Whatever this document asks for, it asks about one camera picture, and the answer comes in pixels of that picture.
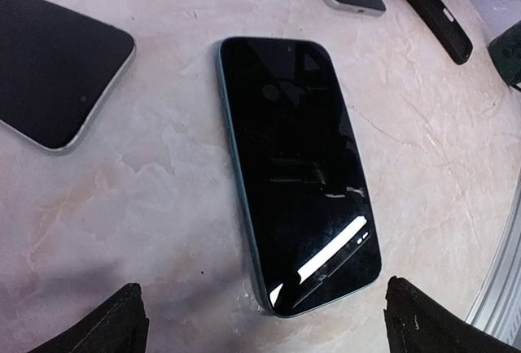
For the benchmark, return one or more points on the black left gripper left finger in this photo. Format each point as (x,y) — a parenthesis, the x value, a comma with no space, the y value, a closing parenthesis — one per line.
(119,324)

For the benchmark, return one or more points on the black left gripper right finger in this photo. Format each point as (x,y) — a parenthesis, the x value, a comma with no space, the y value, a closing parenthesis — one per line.
(417,323)

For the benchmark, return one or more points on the large black teal-edged phone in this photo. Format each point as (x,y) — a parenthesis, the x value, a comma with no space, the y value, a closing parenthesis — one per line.
(306,204)

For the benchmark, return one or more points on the silver-edged phone black screen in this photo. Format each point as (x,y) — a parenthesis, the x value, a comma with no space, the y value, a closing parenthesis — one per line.
(57,66)

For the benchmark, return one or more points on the dark green cup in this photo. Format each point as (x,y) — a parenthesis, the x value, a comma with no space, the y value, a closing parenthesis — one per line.
(504,51)

